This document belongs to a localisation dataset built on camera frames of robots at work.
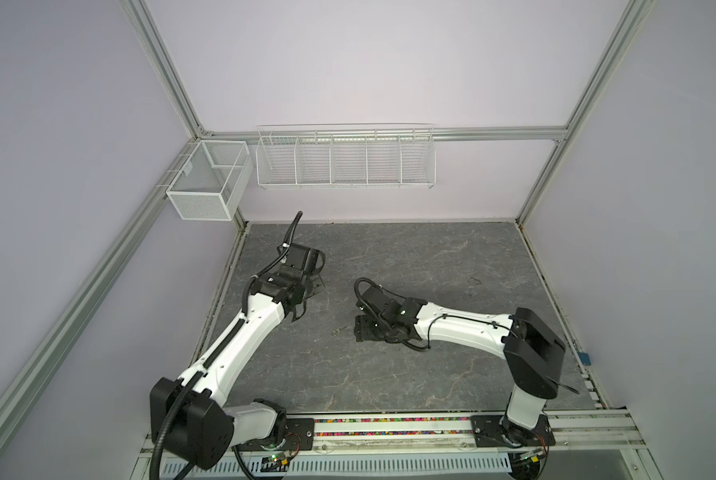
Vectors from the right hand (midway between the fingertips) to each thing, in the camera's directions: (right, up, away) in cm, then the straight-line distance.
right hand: (362, 333), depth 84 cm
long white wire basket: (-6, +55, +13) cm, 57 cm away
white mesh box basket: (-53, +48, +18) cm, 74 cm away
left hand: (-13, +14, -3) cm, 20 cm away
